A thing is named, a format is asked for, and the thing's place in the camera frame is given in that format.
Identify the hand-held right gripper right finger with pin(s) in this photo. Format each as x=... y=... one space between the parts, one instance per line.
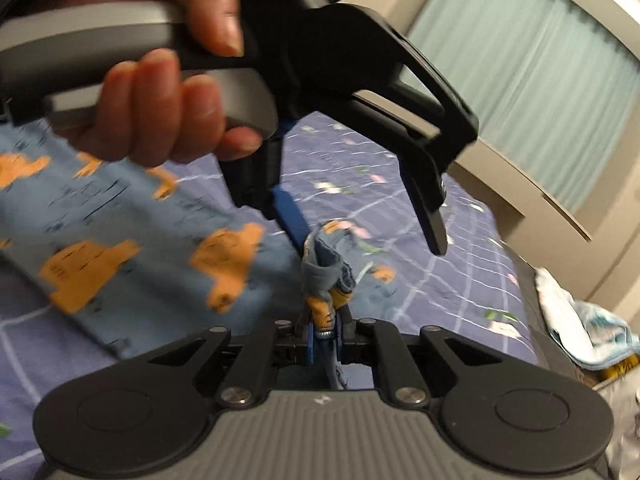
x=350 y=345

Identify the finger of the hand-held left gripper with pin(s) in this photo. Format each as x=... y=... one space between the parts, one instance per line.
x=260 y=170
x=425 y=110

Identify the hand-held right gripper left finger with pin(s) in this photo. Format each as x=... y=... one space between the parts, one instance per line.
x=310 y=347

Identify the blue pants with orange vehicles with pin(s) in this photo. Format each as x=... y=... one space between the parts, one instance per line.
x=125 y=240

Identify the person's left hand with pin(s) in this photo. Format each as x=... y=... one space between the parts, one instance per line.
x=165 y=120

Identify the light teal curtain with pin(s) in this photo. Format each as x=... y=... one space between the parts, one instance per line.
x=525 y=70

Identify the purple checked bed quilt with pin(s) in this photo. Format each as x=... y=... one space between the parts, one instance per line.
x=425 y=260

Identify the dark grey bed sheet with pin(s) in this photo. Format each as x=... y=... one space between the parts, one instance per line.
x=535 y=310

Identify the light blue patterned blanket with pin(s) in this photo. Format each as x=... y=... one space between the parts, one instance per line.
x=580 y=320

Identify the white bag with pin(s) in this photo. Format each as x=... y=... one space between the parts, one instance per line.
x=622 y=410

